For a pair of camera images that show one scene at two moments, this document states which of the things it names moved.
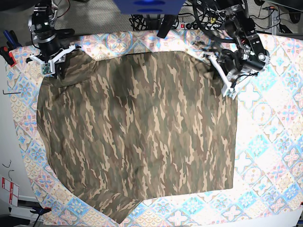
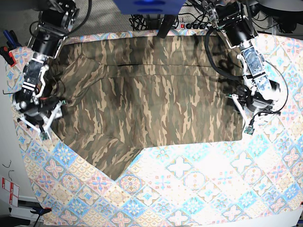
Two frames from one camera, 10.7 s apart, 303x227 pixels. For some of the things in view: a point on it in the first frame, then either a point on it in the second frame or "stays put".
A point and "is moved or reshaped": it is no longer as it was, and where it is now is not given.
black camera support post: [166, 25] stays put
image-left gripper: [48, 67] -> [41, 122]
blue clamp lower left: [40, 211] stays put
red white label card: [13, 189] stays put
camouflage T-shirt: [124, 129] is moved or reshaped
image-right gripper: [234, 80] -> [255, 104]
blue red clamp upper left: [13, 43] stays put
